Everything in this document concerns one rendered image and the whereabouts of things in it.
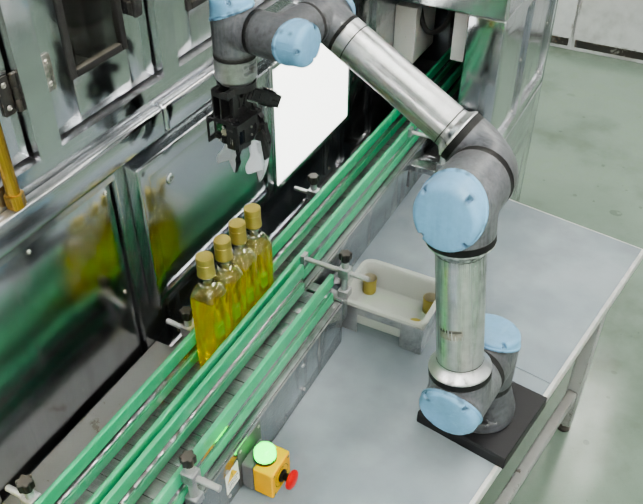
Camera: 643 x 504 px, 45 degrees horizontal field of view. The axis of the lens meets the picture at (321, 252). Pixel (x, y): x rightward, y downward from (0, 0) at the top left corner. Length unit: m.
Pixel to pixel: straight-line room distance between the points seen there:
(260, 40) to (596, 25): 4.02
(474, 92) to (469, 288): 1.14
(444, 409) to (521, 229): 0.92
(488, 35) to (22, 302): 1.47
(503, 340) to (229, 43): 0.75
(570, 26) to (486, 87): 2.90
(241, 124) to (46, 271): 0.42
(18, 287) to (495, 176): 0.78
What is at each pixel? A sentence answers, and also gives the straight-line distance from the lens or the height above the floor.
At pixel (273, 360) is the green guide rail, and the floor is 0.94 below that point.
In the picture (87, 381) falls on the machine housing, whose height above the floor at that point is 0.94.
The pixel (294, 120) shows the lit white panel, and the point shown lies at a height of 1.13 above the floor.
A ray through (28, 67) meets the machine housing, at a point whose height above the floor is 1.58.
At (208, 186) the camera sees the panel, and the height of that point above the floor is 1.16.
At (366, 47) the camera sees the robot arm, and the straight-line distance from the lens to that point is 1.36.
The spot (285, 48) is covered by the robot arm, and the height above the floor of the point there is 1.56.
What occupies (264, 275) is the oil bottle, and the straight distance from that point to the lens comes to 1.66.
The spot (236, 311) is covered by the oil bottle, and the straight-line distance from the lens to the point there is 1.59.
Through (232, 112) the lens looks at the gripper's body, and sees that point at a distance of 1.40.
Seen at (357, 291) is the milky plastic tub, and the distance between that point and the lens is 1.93.
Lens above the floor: 2.08
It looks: 39 degrees down
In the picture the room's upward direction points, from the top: straight up
